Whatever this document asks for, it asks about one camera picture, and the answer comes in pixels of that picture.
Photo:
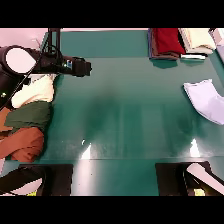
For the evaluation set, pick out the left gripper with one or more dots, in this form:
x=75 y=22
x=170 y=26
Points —
x=81 y=66

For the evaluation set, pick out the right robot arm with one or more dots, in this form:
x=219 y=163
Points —
x=204 y=176

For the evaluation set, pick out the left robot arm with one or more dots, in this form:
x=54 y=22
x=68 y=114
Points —
x=20 y=60

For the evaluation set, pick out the dark green garment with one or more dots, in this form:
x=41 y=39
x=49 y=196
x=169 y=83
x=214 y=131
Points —
x=30 y=116

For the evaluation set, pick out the grey brown garment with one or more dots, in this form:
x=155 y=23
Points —
x=164 y=56

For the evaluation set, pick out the red garment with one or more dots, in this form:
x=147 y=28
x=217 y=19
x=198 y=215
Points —
x=168 y=40

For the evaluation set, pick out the rust brown garment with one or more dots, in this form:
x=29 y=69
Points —
x=26 y=144

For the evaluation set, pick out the white folded garment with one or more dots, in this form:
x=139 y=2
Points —
x=192 y=56

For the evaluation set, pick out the cream folded garment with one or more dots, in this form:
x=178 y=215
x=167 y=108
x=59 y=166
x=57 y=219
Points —
x=198 y=39

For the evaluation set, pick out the pale lilac garment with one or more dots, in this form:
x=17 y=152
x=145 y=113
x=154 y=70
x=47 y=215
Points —
x=207 y=100

